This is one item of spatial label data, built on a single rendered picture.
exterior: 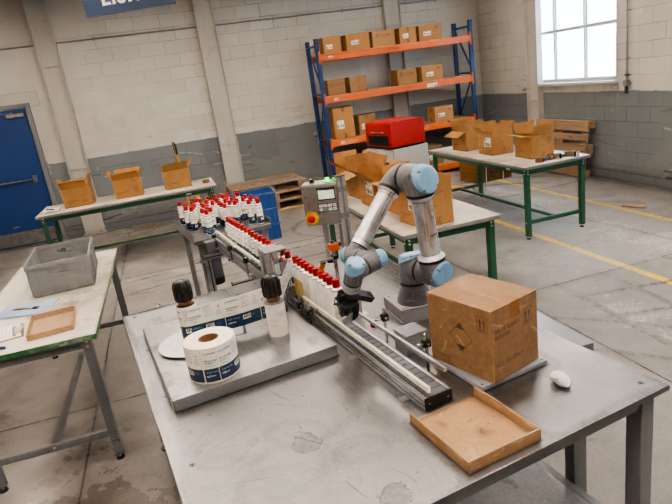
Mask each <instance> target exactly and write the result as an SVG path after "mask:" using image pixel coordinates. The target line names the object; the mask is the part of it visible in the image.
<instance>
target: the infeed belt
mask: <svg viewBox="0 0 672 504"><path fill-rule="evenodd" d="M315 313H316V314H318V315H319V316H320V317H321V318H323V319H324V320H325V321H327V322H328V323H329V324H331V325H332V326H333V327H335V328H336V329H337V330H339V331H340V332H341V333H343V334H344V335H345V336H346V337H348V338H349V339H350V340H352V341H353V342H354V343H356V344H357V345H358V346H360V347H361V348H362V349H364V350H365V351H366V352H368V353H369V354H370V355H371V356H373V357H374V358H375V359H377V360H378V361H379V362H381V363H382V364H383V365H385V366H386V367H387V368H389V369H390V370H391V371H393V372H394V373H395V374H396V375H398V376H399V377H400V378H402V379H403V380H404V381H406V382H407V383H408V384H410V385H411V386H412V387H414V388H415V389H416V390H418V391H419V392H420V393H421V394H423V395H424V396H425V397H427V398H430V397H433V396H435V395H438V394H440V393H442V392H445V391H447V390H449V389H448V388H447V387H445V386H444V385H442V384H441V383H439V382H438V381H436V380H435V379H434V378H432V377H431V376H429V375H428V374H426V373H425V372H424V371H422V370H421V369H419V368H418V367H416V366H415V365H413V364H412V363H411V362H409V361H408V360H406V359H405V358H403V357H402V356H401V355H399V354H398V353H396V352H395V351H393V350H392V349H390V348H389V347H388V346H386V345H384V344H383V343H382V342H380V341H379V340H378V339H376V338H375V337H373V336H372V335H370V334H369V333H367V332H366V331H365V330H363V329H362V328H360V327H359V326H357V325H356V324H355V323H353V322H351V323H348V322H347V323H346V324H344V325H345V326H347V327H348V328H350V329H351V330H352V331H354V332H355V333H356V334H358V335H359V336H361V337H362V338H363V339H365V340H366V341H367V342H369V343H370V344H372V345H373V346H374V347H376V348H377V349H379V350H380V351H381V352H383V353H384V354H385V355H387V356H388V357H390V358H391V359H392V360H394V361H395V362H396V363H398V364H399V365H401V366H402V367H403V368H405V369H406V370H407V371H409V372H410V373H412V374H413V375H414V376H416V377H417V378H419V379H420V380H421V381H423V382H424V383H425V384H427V385H428V386H430V390H431V392H430V393H427V392H426V391H424V390H423V389H422V388H420V387H419V386H418V385H416V384H415V383H413V382H412V381H411V380H409V379H408V378H407V377H405V376H404V375H403V374H401V373H400V372H399V371H397V370H396V369H395V368H393V367H392V366H391V365H389V364H388V363H387V362H385V361H384V360H383V359H381V358H380V357H379V356H377V355H376V354H375V353H373V352H372V351H371V350H369V349H368V348H367V347H365V346H364V345H363V344H361V343H360V342H359V341H357V340H356V339H355V338H353V337H352V336H350V335H349V334H348V333H346V332H345V331H344V330H342V329H341V328H340V327H338V326H337V325H336V324H334V323H333V322H332V321H330V320H329V319H328V318H326V317H325V316H324V315H322V314H321V313H320V312H318V311H317V312H315Z"/></svg>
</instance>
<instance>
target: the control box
mask: <svg viewBox="0 0 672 504"><path fill-rule="evenodd" d="M329 180H330V182H329V183H324V181H325V180H319V181H314V182H315V184H309V182H304V183H303V184H302V185H301V193H302V200H303V206H304V212H305V219H306V225H307V227H309V226H320V225H331V224H341V223H342V222H341V219H342V218H341V213H340V207H339V200H338V189H337V185H336V182H333V181H332V179H329ZM324 187H334V188H335V195H336V199H331V200H321V201H318V198H317V191H316V188H324ZM332 202H337V205H338V211H329V212H319V209H318V204H322V203H332ZM309 215H314V216H315V217H316V221H315V222H314V223H312V224H311V223H309V222H308V221H307V218H308V216H309Z"/></svg>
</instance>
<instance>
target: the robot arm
mask: <svg viewBox="0 0 672 504"><path fill-rule="evenodd" d="M438 182H439V179H438V174H437V172H436V170H435V169H434V168H433V167H432V166H430V165H427V164H423V163H418V164H414V163H399V164H397V165H395V166H393V167H392V168H391V169H390V170H389V171H388V172H387V173H386V174H385V175H384V177H383V178H382V179H381V181H380V183H379V185H378V187H377V189H378V192H377V194H376V195H375V197H374V199H373V201H372V203H371V205H370V207H369V209H368V211H367V212H366V214H365V216H364V218H363V220H362V222H361V224H360V226H359V228H358V229H357V231H356V233H355V235H354V237H353V239H352V241H351V243H350V245H349V246H345V247H343V248H342V249H341V251H340V254H339V257H340V260H341V261H342V262H343V263H345V264H346V265H345V267H344V277H343V283H342V289H339V290H338V293H337V296H336V297H335V298H334V305H337V307H338V310H339V313H338V316H341V317H344V316H346V317H345V318H344V319H343V320H342V322H348V323H351V322H353V321H354V320H355V319H356V318H357V317H358V316H359V302H358V300H361V301H366V302H372V301H373V300H374V299H375V297H374V296H373V294H372V293H371V292H370V291H366V290H361V285H362V280H363V278H364V277H366V276H368V275H370V274H372V273H373V272H375V271H377V270H379V269H382V267H384V266H386V265H387V264H388V256H387V254H386V252H385V251H384V250H382V249H376V250H374V251H372V252H371V251H367V249H368V247H369V245H370V244H371V242H372V240H373V238H374V236H375V234H376V232H377V230H378V228H379V226H380V224H381V223H382V221H383V219H384V217H385V215H386V213H387V211H388V209H389V207H390V205H391V204H392V202H393V200H394V199H395V198H397V197H398V195H399V194H400V193H401V192H402V191H405V192H406V197H407V200H409V201H410V202H411V204H412V210H413V215H414V221H415V226H416V232H417V237H418V243H419V248H420V251H410V252H406V253H403V254H401V255H400V256H399V258H398V261H399V263H398V264H399V276H400V288H399V293H398V296H397V302H398V304H400V305H402V306H408V307H417V306H422V305H426V304H428V303H427V292H428V288H427V286H426V284H427V285H431V286H433V287H439V286H442V285H444V284H445V283H447V282H450V280H451V278H452V275H453V266H452V264H451V263H450V262H448V261H446V258H445V253H444V252H442V251H441V250H440V244H439V238H438V232H437V226H436V220H435V214H434V208H433V202H432V197H433V196H434V194H435V192H434V191H435V190H436V189H437V184H438ZM335 299H336V301H337V303H335Z"/></svg>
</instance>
